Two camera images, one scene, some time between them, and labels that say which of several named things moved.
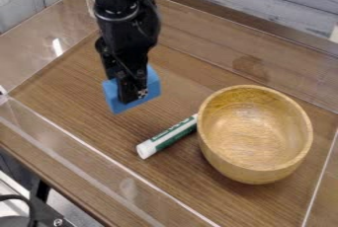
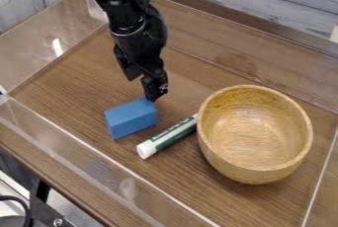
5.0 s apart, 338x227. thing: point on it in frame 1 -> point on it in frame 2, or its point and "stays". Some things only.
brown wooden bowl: (254, 130) stays
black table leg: (43, 190) stays
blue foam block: (112, 91) -> (131, 118)
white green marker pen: (168, 137) stays
